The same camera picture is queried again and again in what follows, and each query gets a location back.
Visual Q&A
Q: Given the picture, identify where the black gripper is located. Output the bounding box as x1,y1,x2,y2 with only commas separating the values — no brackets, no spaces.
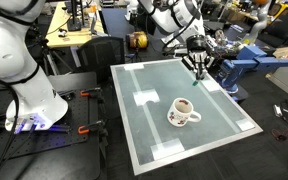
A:
183,34,216,81

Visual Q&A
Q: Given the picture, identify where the white mug with floral print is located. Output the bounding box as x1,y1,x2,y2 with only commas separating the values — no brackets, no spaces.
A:
166,97,203,128

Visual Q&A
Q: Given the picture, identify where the cluttered electronics pile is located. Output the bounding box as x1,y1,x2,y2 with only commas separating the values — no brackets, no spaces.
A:
205,29,249,60

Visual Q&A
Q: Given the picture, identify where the yellow and black cylinder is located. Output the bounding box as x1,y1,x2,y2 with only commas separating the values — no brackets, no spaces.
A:
126,31,149,51

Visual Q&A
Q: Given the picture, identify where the brown cardboard box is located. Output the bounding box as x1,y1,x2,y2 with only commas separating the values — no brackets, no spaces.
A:
271,44,288,60

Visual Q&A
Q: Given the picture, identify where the white power adapter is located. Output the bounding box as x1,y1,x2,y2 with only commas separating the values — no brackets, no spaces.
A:
273,104,283,118

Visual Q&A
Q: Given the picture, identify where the black office chair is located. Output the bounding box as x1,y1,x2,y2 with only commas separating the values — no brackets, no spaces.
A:
76,35,126,85

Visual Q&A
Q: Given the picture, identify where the black monitor stand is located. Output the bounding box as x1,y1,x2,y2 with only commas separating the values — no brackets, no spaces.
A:
66,0,84,33

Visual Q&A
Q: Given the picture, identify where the light wooden desk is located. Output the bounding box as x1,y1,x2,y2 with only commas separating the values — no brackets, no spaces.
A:
45,1,106,50

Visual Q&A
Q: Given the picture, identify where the black tripod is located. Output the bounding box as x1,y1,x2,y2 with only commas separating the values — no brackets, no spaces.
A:
33,29,74,77

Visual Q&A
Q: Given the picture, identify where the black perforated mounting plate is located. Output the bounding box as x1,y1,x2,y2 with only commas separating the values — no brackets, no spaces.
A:
0,89,102,165

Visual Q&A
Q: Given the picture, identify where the thin red cable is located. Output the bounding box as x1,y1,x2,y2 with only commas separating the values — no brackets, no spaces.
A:
270,127,288,142

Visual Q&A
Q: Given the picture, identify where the orange-handled black clamp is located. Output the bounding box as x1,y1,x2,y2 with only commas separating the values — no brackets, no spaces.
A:
77,120,108,136
80,87,106,102

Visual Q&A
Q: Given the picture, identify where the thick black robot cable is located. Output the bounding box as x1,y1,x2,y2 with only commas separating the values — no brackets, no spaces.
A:
0,77,21,180

